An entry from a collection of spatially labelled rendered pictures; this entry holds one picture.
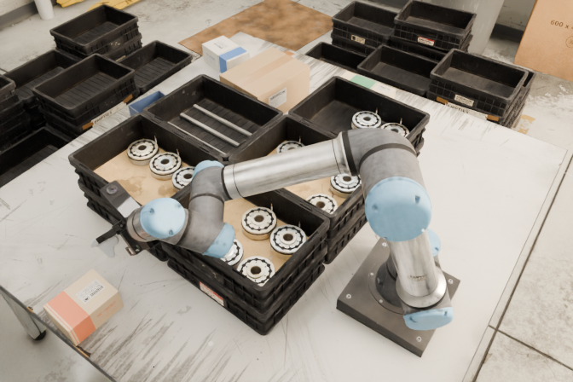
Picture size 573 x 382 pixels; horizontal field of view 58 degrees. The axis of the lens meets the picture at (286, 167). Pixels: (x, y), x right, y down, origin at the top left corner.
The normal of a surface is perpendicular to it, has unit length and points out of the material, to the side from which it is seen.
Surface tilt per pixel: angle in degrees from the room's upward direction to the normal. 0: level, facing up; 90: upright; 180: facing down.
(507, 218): 0
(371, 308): 4
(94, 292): 0
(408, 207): 88
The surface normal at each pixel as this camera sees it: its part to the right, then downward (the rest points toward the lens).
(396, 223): 0.00, 0.63
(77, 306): 0.00, -0.73
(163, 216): 0.51, -0.19
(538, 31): -0.54, 0.37
